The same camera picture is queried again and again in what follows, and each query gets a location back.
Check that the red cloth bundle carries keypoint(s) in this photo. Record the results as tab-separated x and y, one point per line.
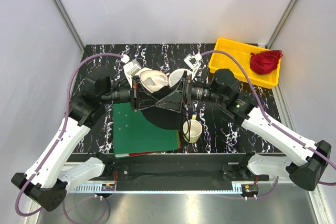
265	62

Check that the pale green ceramic mug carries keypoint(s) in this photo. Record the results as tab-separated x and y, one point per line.
192	130

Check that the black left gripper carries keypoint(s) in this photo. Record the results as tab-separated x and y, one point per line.
145	99

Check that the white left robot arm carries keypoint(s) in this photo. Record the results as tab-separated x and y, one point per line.
44	183

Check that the yellow plastic tray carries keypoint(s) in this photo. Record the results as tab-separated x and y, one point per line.
241	52

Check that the black bra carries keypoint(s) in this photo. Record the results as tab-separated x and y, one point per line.
165	119

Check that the white mesh laundry bag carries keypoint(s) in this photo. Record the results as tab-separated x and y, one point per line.
154	80

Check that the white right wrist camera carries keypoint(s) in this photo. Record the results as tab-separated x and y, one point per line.
194	62

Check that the green binder folder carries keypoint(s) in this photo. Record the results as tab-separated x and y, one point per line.
132	133

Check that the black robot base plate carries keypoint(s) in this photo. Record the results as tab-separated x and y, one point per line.
173	174

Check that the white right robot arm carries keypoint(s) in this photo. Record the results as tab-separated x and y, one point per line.
303	162

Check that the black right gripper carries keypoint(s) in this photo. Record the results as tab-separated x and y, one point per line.
173	100

